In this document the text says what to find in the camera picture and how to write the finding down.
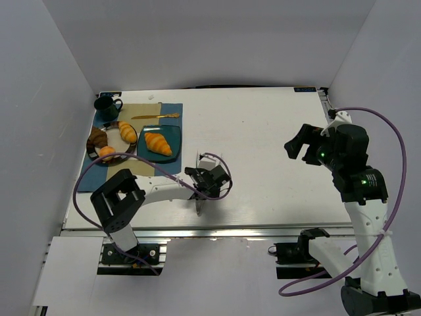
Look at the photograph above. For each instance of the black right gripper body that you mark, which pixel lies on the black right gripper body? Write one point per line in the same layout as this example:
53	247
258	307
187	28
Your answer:
307	145

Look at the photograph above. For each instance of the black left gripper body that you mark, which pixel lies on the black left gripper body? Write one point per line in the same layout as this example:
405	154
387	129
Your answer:
204	192

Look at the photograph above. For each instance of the stainless steel serving tongs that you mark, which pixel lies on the stainless steel serving tongs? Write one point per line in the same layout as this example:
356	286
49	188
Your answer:
199	203

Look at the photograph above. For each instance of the large striped croissant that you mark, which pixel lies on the large striped croissant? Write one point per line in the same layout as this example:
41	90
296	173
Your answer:
157	143

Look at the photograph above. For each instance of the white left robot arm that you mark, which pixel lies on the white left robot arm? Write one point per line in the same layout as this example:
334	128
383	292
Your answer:
117	201

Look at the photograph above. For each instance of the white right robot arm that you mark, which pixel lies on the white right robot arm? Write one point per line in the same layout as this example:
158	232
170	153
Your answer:
376	286

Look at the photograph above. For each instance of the striped bread roll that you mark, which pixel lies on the striped bread roll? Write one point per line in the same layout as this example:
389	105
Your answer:
127	132

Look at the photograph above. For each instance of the dark round bread plate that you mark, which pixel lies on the dark round bread plate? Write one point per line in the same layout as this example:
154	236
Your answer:
114	140

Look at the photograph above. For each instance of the small orange bread roll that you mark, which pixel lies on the small orange bread roll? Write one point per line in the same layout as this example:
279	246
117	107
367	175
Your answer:
106	153

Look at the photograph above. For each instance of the dark brown bread piece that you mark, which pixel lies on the dark brown bread piece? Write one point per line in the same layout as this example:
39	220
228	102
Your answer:
97	138

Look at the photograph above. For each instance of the blue label sticker right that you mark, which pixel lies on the blue label sticker right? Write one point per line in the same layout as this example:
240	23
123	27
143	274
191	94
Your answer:
305	89

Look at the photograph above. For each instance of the blue label sticker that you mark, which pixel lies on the blue label sticker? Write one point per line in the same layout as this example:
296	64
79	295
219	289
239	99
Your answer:
110	94
305	89

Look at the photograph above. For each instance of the teal square plate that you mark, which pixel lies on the teal square plate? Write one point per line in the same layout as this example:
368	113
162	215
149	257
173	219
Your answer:
173	136

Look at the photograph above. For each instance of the gold butter knife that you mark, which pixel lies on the gold butter knife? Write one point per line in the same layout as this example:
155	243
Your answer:
171	115

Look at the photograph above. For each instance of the blue and beige placemat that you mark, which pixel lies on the blue and beige placemat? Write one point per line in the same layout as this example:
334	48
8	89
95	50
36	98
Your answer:
101	172

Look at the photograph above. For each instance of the dark green mug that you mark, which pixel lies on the dark green mug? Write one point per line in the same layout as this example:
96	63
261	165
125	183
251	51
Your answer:
108	108

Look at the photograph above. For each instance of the blue label sticker left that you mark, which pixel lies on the blue label sticker left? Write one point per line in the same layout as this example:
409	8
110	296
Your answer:
110	94

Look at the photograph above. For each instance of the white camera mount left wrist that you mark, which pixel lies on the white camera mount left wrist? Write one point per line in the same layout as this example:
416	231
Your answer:
206	162

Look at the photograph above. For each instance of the white camera mount wrist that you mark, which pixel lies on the white camera mount wrist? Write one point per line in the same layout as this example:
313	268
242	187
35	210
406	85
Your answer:
206	162
337	118

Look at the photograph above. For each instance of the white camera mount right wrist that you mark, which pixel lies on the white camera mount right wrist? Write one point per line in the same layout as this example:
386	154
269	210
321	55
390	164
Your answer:
337	118

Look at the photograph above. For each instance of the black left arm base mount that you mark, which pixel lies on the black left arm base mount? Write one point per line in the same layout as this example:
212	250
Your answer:
144	260

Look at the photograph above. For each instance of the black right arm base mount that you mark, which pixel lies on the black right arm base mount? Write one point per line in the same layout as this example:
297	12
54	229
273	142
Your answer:
294	260

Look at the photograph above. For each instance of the aluminium table edge rail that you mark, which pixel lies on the aluminium table edge rail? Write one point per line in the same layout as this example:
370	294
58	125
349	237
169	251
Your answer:
340	231

